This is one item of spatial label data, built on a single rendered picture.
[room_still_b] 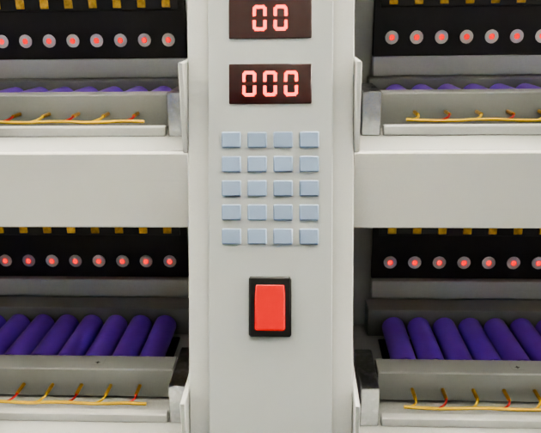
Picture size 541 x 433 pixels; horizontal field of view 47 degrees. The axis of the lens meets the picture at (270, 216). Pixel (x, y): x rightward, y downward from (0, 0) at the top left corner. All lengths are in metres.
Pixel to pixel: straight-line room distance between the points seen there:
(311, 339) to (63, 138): 0.20
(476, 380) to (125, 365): 0.24
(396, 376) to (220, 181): 0.19
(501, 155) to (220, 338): 0.19
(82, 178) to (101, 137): 0.05
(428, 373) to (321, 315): 0.12
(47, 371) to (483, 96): 0.35
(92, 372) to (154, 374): 0.04
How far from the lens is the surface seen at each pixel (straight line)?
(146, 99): 0.44
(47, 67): 0.58
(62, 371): 0.46
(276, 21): 0.36
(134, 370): 0.45
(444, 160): 0.36
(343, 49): 0.36
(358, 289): 0.56
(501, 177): 0.37
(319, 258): 0.35
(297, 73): 0.35
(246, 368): 0.36
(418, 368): 0.45
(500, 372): 0.46
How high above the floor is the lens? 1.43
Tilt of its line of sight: 2 degrees down
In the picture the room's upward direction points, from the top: straight up
